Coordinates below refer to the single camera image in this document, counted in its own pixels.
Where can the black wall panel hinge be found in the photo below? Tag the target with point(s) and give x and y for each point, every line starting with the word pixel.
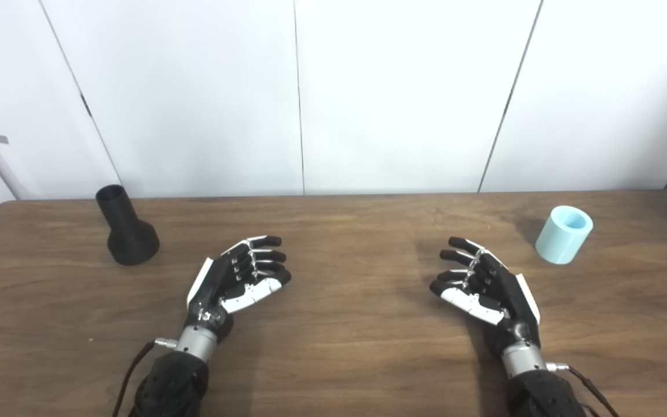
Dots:
pixel 85 105

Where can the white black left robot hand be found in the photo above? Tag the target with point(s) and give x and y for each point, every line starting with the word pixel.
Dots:
pixel 217 289

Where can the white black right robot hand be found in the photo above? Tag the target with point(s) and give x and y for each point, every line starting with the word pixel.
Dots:
pixel 504 289

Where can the black funnel-shaped nozzle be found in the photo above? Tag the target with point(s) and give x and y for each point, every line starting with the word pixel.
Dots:
pixel 131 237

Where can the light blue cylinder cup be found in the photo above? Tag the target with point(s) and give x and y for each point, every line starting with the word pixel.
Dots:
pixel 559 243

